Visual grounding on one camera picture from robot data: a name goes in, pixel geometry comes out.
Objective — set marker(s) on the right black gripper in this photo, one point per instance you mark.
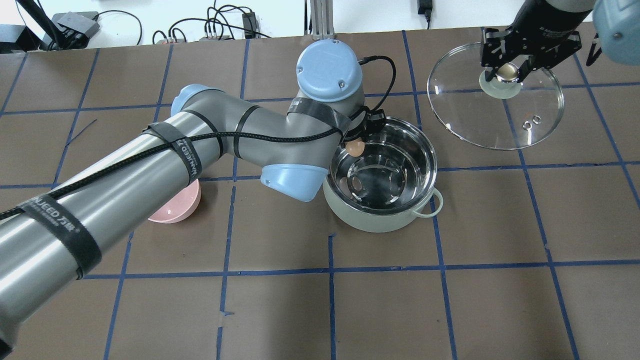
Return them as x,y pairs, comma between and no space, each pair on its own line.
541,20

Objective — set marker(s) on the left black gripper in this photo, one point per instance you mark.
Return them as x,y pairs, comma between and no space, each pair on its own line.
354,135

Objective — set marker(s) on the brown egg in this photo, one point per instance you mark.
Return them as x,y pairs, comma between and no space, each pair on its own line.
355,148

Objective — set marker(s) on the glass pot lid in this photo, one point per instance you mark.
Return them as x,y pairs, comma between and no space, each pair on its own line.
504,113

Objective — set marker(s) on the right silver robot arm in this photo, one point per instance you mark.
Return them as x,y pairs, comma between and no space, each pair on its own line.
616,23

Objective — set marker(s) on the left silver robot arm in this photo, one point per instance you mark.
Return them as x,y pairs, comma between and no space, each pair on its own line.
60,236

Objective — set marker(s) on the pale green cooking pot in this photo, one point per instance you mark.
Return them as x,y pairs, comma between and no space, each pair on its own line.
388,186

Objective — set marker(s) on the pink bowl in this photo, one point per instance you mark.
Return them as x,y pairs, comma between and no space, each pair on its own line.
180,207

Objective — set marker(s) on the aluminium frame post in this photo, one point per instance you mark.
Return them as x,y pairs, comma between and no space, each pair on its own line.
321,20

